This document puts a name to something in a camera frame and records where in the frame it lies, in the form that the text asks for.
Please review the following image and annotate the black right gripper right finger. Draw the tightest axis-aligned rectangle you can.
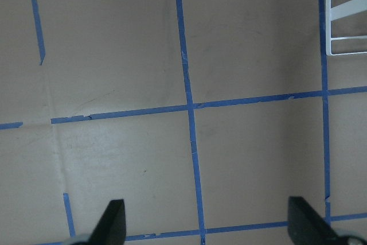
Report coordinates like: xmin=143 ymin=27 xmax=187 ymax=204
xmin=287 ymin=196 xmax=344 ymax=245

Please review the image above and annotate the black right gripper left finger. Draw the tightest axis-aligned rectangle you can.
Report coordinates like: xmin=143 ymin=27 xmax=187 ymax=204
xmin=91 ymin=199 xmax=127 ymax=244

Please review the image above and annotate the white wire rack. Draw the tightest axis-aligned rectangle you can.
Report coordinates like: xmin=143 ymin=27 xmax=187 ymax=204
xmin=325 ymin=0 xmax=366 ymax=56

